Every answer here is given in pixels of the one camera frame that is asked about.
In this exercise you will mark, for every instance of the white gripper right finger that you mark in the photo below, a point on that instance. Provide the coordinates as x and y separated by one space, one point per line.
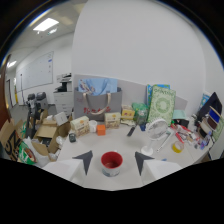
151 167

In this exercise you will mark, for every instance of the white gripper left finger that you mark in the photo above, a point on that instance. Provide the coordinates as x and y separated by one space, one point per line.
71 166

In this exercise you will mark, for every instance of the orange cube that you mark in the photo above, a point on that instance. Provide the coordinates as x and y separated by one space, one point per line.
101 129

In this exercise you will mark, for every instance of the small black box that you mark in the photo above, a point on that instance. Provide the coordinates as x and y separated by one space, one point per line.
72 137

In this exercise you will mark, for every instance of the white desk fan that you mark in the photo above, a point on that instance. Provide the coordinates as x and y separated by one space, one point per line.
154 134

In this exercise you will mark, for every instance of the yellow tape roll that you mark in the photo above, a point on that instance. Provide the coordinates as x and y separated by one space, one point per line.
177 146

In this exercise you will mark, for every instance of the red and white cup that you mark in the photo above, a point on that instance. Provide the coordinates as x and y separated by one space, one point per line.
111 163

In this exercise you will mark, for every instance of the open cardboard box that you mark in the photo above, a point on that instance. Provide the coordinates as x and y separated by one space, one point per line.
50 131

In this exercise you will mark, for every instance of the cream printed carton box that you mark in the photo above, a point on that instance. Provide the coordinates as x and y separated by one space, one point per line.
80 125

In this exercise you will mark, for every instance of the black remote control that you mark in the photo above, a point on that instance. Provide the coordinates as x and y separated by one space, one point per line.
131 130

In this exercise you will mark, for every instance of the green and white bag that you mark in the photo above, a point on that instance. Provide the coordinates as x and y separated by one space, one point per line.
27 154

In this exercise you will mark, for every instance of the white mug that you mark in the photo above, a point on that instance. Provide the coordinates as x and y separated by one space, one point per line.
93 126

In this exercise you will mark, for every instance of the small yellow packet box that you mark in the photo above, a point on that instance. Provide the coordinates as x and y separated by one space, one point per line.
128 114

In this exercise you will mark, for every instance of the green snack packet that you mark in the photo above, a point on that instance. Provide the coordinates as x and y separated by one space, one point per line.
140 110

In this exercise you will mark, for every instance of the teal box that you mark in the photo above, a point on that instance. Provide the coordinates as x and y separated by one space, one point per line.
179 114

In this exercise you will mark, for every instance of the green patterned book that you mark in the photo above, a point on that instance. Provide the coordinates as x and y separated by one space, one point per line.
162 104

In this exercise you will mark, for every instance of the black office chair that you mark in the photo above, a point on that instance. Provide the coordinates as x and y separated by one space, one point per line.
36 110

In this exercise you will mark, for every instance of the large printed cardboard box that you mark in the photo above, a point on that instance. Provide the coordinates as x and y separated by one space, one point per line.
10 136

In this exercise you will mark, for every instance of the grey tote bag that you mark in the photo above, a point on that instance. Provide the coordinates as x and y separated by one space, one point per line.
97 103

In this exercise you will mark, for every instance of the office printer copier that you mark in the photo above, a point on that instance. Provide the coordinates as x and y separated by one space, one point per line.
64 94

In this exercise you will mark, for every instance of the blue framed book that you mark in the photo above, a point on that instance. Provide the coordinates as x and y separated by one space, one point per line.
153 91

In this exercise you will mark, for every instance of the dark monitor screen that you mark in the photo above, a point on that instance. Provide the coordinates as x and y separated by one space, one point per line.
209 106

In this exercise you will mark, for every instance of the blue poster sheet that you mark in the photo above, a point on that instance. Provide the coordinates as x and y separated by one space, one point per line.
97 86

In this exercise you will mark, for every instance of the ceiling light panel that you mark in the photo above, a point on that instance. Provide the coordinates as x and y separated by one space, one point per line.
45 24

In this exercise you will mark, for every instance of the wall whiteboard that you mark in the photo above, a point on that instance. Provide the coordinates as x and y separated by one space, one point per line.
35 71

